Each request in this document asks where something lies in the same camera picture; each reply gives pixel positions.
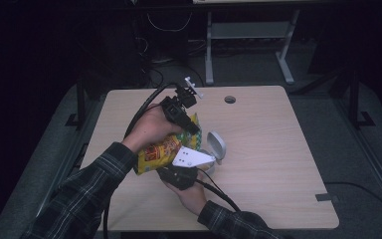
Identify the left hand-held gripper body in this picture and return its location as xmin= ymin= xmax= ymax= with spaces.
xmin=160 ymin=77 xmax=204 ymax=125

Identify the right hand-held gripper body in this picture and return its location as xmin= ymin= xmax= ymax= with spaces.
xmin=157 ymin=145 xmax=217 ymax=191

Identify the clear container with white lid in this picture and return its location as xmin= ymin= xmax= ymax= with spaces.
xmin=197 ymin=130 xmax=227 ymax=175

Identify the yellow spout pouch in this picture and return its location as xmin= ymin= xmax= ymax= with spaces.
xmin=133 ymin=113 xmax=203 ymax=176

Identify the person's left hand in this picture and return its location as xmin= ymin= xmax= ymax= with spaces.
xmin=121 ymin=103 xmax=182 ymax=153

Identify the person's right hand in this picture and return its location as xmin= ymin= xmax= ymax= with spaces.
xmin=162 ymin=180 xmax=209 ymax=217

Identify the black metal stand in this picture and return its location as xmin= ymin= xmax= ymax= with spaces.
xmin=347 ymin=66 xmax=376 ymax=128
xmin=65 ymin=76 xmax=88 ymax=128

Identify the grey tape strip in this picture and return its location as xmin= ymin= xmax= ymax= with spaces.
xmin=315 ymin=193 xmax=339 ymax=203

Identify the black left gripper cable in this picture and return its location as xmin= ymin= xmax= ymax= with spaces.
xmin=102 ymin=82 xmax=180 ymax=239

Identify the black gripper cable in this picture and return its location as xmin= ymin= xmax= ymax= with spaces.
xmin=195 ymin=168 xmax=242 ymax=213
xmin=102 ymin=82 xmax=180 ymax=239

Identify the bundle of black floor cables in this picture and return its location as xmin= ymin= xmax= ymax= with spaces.
xmin=138 ymin=63 xmax=207 ymax=89

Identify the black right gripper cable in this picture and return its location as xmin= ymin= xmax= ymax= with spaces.
xmin=195 ymin=168 xmax=242 ymax=213

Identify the white hanging cable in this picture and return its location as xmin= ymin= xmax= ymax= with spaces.
xmin=146 ymin=11 xmax=193 ymax=33

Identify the grey metal desk frame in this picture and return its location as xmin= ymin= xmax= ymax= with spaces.
xmin=204 ymin=9 xmax=301 ymax=86

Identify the black floor cable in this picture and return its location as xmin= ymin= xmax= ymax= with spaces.
xmin=324 ymin=181 xmax=382 ymax=220

